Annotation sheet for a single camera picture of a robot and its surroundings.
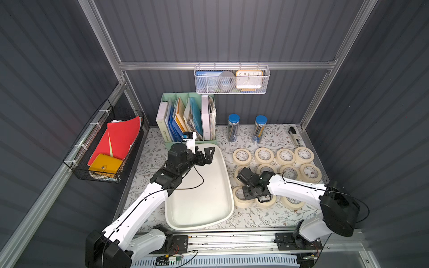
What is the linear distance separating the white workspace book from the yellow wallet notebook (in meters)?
0.30

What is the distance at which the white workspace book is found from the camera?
91 centimetres

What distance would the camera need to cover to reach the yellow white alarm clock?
885 mm
